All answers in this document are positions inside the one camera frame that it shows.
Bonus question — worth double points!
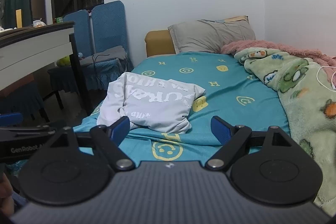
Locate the grey pillow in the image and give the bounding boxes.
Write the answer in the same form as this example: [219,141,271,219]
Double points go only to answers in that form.
[167,19,256,54]

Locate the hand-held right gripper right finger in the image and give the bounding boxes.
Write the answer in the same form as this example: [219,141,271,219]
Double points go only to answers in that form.
[205,116,293,171]

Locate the yellow padded headboard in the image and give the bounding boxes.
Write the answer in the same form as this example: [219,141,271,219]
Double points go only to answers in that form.
[145,29,177,58]

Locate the dark green bag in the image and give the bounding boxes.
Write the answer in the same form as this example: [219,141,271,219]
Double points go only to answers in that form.
[4,0,33,29]

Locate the white printed shirt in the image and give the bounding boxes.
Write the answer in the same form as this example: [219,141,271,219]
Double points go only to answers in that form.
[97,72,206,134]

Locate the yellow paper packet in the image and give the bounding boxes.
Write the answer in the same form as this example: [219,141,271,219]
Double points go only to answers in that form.
[15,9,23,28]

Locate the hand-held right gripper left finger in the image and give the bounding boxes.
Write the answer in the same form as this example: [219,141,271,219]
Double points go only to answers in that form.
[49,116,136,171]

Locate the white charging cable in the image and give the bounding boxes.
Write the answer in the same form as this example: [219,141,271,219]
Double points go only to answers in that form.
[316,65,336,90]

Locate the green cartoon print blanket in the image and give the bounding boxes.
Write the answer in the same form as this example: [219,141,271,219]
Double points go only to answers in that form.
[234,47,336,216]

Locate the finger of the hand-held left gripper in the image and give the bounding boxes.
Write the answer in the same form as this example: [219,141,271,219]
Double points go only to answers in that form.
[0,112,57,133]

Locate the thin black cable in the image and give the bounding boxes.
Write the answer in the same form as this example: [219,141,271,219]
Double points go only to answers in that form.
[91,53,111,86]

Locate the green plush toy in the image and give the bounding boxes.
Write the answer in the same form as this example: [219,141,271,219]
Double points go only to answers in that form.
[56,55,71,67]

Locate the blue covered chair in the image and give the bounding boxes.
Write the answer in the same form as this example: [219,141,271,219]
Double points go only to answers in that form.
[47,10,93,110]
[78,0,135,91]
[0,82,51,123]

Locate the white desk with black legs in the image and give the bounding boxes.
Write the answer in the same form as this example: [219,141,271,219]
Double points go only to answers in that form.
[0,21,93,116]

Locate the teal smiley print bed sheet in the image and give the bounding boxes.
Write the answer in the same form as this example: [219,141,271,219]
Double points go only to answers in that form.
[5,52,291,177]

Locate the pink fluffy blanket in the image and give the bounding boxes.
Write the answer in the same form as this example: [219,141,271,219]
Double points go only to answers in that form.
[220,40,336,75]

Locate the grey cloth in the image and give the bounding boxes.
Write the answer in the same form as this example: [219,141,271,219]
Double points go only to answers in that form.
[78,46,128,67]

